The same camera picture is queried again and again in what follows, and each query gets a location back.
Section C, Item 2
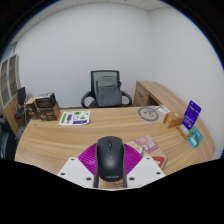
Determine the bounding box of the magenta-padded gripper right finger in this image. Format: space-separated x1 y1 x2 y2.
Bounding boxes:
123 143 167 189

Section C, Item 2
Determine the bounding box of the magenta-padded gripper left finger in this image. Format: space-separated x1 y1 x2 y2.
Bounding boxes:
56 142 100 189

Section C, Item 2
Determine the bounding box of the black computer mouse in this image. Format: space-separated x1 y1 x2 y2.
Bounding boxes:
94 135 127 183

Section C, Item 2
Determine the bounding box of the cartoon dog print mouse pad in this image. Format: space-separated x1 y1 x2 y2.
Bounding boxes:
124 134 169 171

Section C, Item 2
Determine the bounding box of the white printed paper sheet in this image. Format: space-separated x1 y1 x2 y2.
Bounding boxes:
58 110 91 127

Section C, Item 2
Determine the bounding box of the blue small package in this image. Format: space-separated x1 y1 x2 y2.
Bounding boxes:
188 135 200 149

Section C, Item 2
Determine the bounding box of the orange-brown small box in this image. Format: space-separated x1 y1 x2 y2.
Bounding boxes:
162 111 185 129

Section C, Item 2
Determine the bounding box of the large brown cardboard box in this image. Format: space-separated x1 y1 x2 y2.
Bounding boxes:
35 101 61 122

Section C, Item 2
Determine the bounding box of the green small package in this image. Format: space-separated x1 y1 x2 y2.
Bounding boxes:
189 126 204 144

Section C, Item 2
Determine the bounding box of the purple card package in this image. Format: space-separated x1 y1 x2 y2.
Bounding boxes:
181 99 203 132

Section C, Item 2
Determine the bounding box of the black mesh office chair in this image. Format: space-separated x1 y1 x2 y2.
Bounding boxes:
80 69 134 109

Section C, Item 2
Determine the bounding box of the small brown cardboard box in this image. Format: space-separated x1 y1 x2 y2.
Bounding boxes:
25 97 39 120

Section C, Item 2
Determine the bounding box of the black open box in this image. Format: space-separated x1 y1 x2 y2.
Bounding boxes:
34 92 57 109

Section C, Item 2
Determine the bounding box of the dark office chair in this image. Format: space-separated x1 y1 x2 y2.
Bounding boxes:
0 116 18 161

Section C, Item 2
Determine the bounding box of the wooden side desk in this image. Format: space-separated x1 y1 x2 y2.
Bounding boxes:
133 80 188 113

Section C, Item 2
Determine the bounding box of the grey backpack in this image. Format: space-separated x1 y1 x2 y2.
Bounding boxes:
94 75 123 108

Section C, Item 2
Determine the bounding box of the small black chair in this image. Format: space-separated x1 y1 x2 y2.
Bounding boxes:
13 86 28 126

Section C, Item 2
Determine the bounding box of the wooden shelf unit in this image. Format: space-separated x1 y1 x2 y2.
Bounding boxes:
0 54 22 134

